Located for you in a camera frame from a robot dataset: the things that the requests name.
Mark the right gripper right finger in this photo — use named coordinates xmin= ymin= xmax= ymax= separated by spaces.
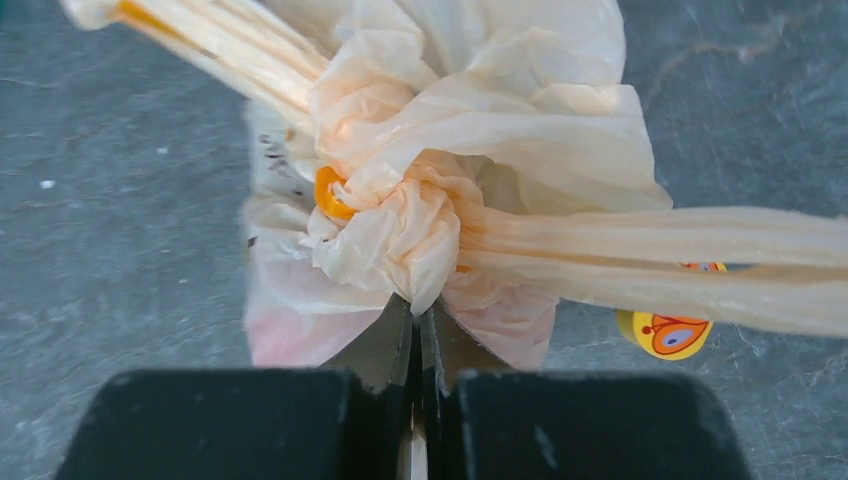
xmin=420 ymin=301 xmax=512 ymax=479

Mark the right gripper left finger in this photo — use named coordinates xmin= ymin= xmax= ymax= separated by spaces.
xmin=322 ymin=295 xmax=414 ymax=479

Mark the translucent cream plastic bag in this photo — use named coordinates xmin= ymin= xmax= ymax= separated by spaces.
xmin=63 ymin=1 xmax=847 ymax=369

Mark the yellow butterfly toy block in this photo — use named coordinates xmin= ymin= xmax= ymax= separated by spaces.
xmin=616 ymin=261 xmax=729 ymax=362

